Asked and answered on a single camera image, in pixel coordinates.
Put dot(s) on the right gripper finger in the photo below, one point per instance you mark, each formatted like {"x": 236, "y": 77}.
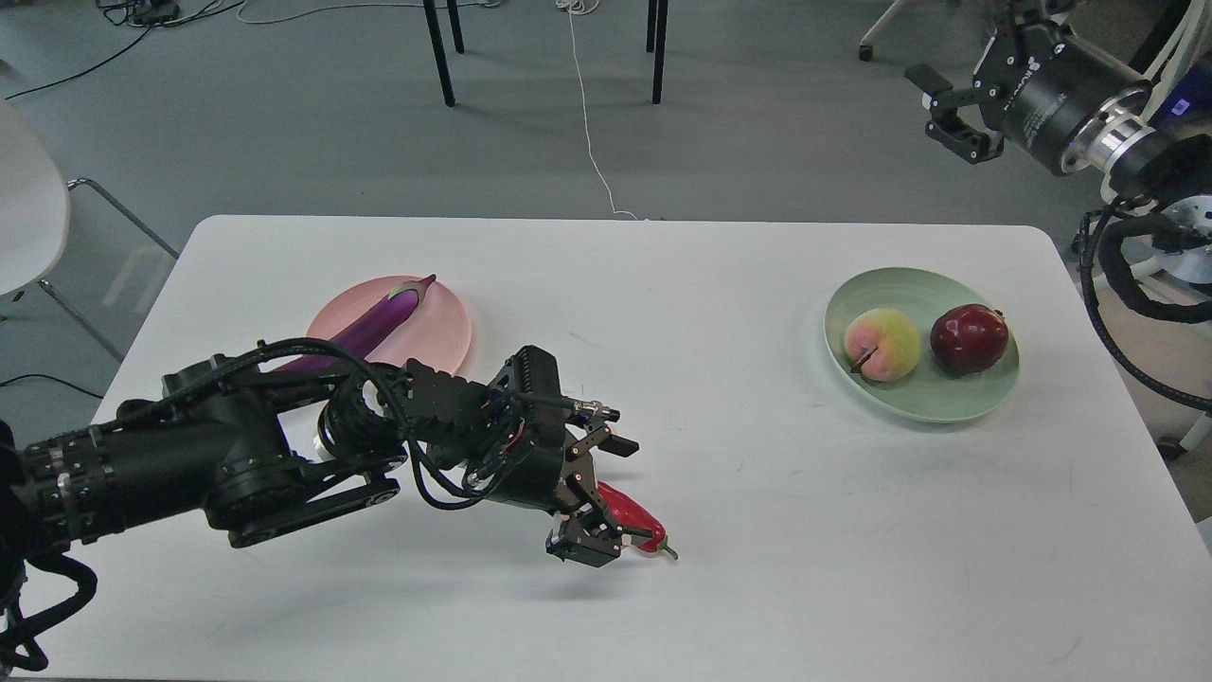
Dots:
{"x": 943, "y": 101}
{"x": 1019, "y": 16}

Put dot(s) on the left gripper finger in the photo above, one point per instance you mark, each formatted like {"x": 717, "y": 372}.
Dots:
{"x": 602, "y": 437}
{"x": 586, "y": 531}

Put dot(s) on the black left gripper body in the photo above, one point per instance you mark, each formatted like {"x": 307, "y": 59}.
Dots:
{"x": 554, "y": 478}

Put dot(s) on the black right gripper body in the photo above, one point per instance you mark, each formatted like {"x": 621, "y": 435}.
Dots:
{"x": 1064, "y": 101}

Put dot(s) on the red chili pepper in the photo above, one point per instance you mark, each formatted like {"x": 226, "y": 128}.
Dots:
{"x": 633, "y": 517}

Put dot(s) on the purple eggplant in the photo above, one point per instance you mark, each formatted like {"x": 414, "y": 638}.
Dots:
{"x": 364, "y": 333}

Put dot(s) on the red pomegranate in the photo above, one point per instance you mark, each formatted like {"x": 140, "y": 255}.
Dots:
{"x": 969, "y": 339}

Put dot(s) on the yellow pink peach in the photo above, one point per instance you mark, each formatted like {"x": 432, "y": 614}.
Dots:
{"x": 882, "y": 345}

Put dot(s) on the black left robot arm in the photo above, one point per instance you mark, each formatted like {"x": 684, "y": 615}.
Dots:
{"x": 295, "y": 434}

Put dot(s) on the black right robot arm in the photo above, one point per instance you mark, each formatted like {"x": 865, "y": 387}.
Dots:
{"x": 1101, "y": 246}

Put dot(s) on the office chair base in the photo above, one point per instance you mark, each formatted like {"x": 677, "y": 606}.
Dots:
{"x": 866, "y": 45}

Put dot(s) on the pink plate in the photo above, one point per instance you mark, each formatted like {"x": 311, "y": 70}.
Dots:
{"x": 439, "y": 334}

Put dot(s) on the white office chair right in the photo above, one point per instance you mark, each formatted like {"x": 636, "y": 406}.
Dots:
{"x": 1179, "y": 57}

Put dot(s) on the green plate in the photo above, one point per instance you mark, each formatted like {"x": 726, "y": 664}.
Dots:
{"x": 928, "y": 393}

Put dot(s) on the white chair left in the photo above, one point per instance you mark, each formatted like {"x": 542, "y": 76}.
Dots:
{"x": 36, "y": 214}

